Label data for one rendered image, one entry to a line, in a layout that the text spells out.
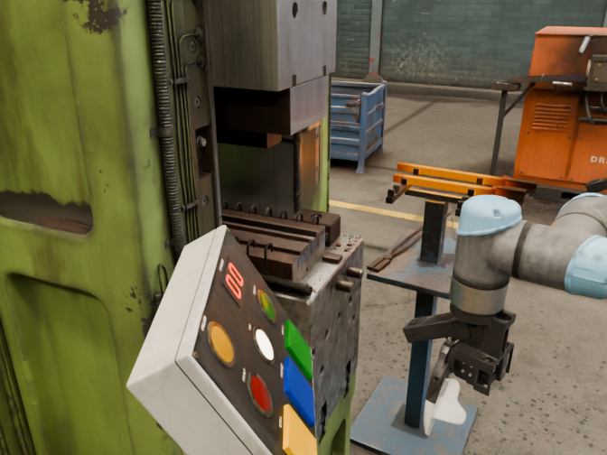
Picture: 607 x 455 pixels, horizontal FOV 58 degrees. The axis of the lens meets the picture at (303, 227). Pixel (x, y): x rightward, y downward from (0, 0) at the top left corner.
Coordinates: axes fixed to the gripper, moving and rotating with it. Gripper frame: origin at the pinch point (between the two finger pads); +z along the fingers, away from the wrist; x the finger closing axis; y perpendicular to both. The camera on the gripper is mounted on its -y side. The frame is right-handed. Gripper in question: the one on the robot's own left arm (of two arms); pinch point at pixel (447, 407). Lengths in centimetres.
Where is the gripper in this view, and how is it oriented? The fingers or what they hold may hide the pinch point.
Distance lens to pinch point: 93.3
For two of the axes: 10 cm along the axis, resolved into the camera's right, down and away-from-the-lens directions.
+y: 7.4, 2.7, -6.2
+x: 6.8, -3.0, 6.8
